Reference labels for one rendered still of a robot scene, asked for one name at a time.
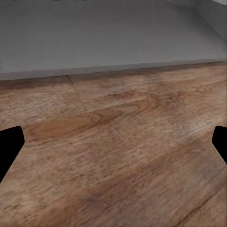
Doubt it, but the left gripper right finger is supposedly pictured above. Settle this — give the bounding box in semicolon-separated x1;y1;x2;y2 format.
212;126;227;164

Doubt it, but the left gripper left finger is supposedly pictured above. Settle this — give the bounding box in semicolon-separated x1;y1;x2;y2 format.
0;126;25;183

